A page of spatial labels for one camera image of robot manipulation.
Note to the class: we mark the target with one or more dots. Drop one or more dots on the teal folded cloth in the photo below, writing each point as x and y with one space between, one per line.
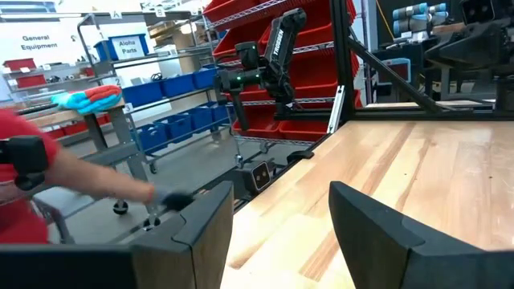
68 100

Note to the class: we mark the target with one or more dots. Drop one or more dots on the small black silver camera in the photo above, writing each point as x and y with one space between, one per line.
261 176

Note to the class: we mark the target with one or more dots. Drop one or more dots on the blue bin white label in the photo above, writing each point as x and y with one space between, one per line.
104 50

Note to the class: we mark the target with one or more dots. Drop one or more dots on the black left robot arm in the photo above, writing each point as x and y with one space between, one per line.
279 44

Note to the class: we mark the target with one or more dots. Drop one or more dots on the blue storage bin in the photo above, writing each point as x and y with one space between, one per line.
140 94
150 138
176 126
201 116
178 85
205 78

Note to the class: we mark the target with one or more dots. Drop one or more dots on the white bracket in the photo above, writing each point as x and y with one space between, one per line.
335 110

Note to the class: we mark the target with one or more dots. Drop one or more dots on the black device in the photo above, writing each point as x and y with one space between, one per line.
28 154

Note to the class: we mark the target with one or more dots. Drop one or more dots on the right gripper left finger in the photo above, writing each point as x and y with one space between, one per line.
120 267

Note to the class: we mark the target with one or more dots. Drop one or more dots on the person's hand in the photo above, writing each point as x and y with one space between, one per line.
176 200

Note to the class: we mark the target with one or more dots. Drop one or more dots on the orange folded cloth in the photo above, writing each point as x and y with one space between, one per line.
104 91

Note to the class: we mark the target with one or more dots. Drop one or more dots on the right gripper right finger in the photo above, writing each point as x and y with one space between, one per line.
401 261

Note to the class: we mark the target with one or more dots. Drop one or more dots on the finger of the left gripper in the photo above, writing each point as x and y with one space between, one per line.
243 110
237 110

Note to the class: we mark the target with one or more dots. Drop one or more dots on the black caster wheel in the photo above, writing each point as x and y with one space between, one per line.
120 207
152 222

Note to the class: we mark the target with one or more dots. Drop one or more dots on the blue folded cloth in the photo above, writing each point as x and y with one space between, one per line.
104 105

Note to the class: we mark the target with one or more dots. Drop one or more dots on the light blue framed box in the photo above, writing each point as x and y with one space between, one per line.
395 72

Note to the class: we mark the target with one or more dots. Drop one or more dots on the person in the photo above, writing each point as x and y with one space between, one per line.
16 216

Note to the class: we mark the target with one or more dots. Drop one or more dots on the red storage bin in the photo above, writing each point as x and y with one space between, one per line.
301 130
257 124
20 64
321 16
32 81
233 8
317 72
237 34

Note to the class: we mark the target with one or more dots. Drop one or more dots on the white general equipment sign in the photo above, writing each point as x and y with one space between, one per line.
40 54

